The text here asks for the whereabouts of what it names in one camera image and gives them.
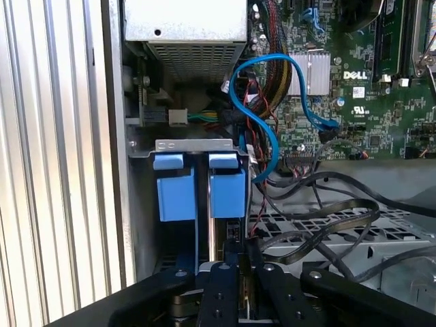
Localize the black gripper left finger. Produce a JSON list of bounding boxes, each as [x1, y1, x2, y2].
[[46, 260, 240, 327]]

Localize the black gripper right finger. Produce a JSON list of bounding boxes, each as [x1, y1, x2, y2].
[[247, 260, 436, 327]]

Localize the empty blue disk carrier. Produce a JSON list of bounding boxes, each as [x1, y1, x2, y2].
[[152, 151, 240, 171]]

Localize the metal disk bay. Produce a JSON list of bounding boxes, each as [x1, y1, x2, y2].
[[127, 137, 252, 273]]

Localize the RAM slot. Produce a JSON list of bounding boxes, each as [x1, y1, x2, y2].
[[372, 0, 393, 83], [391, 0, 412, 82]]

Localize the perforated metal drive cage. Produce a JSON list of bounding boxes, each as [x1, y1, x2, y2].
[[247, 200, 436, 298]]

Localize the white plug connector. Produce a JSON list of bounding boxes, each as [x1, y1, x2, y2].
[[168, 108, 189, 127]]

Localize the green motherboard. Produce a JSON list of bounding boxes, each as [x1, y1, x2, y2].
[[247, 0, 436, 173]]

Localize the black PC case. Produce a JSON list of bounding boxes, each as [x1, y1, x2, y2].
[[101, 0, 436, 327]]

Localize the silver chipset heatsink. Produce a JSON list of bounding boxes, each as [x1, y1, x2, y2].
[[287, 50, 332, 97]]

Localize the silver power supply unit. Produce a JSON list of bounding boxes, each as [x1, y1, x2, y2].
[[123, 0, 249, 84]]

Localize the locking lever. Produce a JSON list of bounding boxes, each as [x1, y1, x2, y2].
[[418, 50, 436, 67]]

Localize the black cooler fan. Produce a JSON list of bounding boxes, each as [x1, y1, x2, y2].
[[339, 0, 386, 32]]

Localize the CPU socket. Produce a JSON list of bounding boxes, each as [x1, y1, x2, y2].
[[411, 0, 436, 78]]

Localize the grey round cable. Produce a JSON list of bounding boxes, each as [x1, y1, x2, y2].
[[319, 244, 436, 284]]

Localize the black round cable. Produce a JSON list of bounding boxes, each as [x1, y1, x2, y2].
[[262, 169, 436, 219]]

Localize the blue flat wire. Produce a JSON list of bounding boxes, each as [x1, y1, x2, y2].
[[229, 52, 341, 185]]

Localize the red black twisted wire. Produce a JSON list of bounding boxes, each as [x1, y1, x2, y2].
[[243, 80, 279, 241]]

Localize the yellow black cable bundle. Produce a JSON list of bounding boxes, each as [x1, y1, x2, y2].
[[259, 0, 294, 121]]

